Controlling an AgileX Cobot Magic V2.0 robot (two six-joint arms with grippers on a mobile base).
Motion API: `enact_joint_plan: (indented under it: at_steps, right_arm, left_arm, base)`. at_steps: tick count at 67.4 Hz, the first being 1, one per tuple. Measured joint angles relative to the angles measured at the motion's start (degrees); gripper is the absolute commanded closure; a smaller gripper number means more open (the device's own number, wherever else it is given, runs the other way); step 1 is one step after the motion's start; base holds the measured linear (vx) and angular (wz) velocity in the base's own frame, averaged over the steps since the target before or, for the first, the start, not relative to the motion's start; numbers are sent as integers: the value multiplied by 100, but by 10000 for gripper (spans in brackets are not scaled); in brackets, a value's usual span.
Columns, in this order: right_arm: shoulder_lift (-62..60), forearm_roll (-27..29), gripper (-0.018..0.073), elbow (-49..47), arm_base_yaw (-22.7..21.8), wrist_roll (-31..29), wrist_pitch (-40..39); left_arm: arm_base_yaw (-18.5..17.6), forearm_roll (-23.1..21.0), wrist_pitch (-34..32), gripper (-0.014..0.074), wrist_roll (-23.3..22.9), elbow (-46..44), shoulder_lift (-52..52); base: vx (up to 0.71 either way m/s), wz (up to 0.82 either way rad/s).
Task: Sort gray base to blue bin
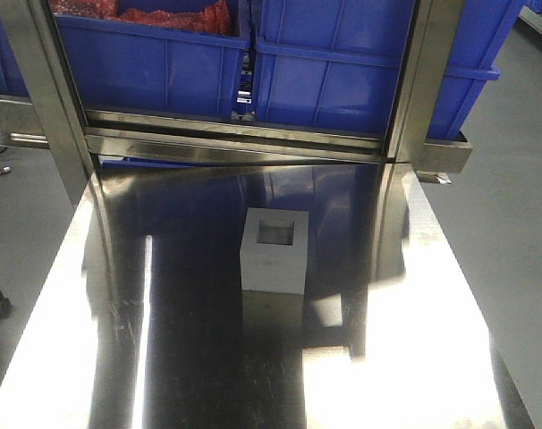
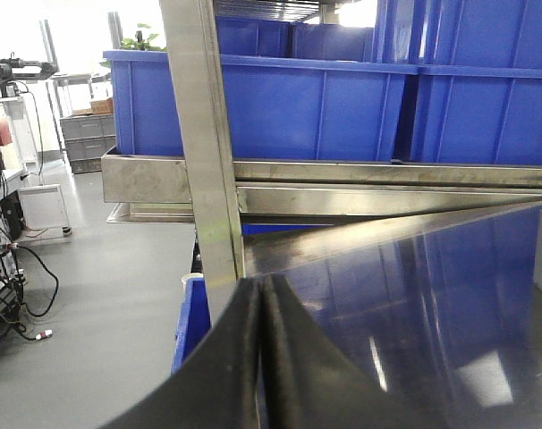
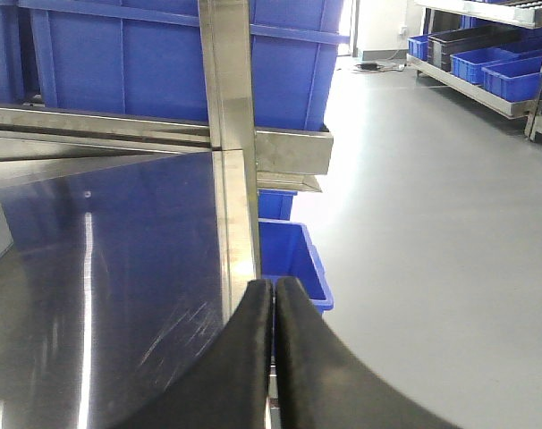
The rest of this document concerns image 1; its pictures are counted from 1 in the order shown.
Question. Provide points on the gray hollow square base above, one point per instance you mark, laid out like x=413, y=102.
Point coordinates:
x=274, y=251

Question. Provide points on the large blue bin on rack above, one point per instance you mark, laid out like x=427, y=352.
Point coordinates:
x=335, y=64

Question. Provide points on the blue bin with red contents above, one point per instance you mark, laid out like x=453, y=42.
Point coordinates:
x=127, y=65

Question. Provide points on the red mesh bag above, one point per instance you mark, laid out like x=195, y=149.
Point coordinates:
x=213, y=18

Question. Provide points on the stainless steel rack frame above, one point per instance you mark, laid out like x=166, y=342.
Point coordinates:
x=53, y=117

